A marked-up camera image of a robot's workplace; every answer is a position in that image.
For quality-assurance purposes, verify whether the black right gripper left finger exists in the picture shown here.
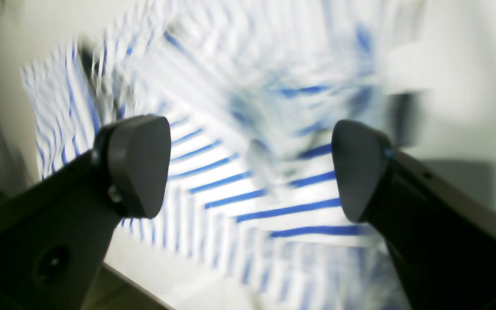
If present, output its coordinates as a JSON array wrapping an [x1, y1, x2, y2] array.
[[0, 115, 171, 310]]

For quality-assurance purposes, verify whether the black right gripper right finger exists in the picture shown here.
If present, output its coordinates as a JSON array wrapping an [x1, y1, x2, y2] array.
[[331, 120, 496, 310]]

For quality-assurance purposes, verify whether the blue white striped T-shirt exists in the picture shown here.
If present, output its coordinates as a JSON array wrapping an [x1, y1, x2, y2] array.
[[22, 0, 426, 310]]

